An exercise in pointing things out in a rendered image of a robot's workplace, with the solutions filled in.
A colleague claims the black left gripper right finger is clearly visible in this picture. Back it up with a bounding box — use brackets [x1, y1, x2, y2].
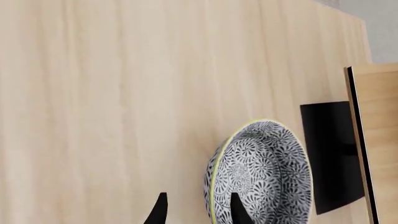
[230, 192, 250, 224]

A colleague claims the wooden cabinet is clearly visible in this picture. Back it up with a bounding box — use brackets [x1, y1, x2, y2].
[343, 62, 398, 224]

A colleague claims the black open cabinet drawer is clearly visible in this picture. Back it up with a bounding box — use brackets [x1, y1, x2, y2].
[299, 100, 369, 216]

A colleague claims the black and white patterned bowl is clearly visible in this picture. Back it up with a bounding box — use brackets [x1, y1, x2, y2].
[203, 119, 315, 224]

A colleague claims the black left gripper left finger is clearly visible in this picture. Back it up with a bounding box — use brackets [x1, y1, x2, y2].
[143, 192, 169, 224]

